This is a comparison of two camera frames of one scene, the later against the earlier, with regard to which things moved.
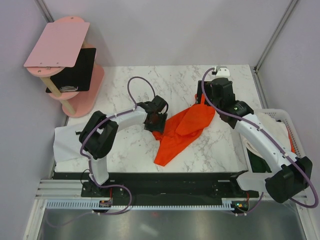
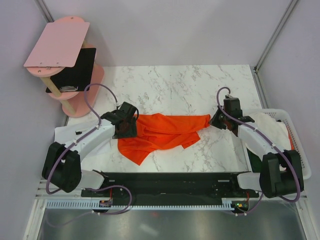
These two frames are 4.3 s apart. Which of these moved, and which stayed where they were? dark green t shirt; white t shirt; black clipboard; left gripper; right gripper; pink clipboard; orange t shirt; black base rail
Moved: left gripper; orange t shirt; right gripper
Stayed: pink clipboard; black base rail; white t shirt; black clipboard; dark green t shirt
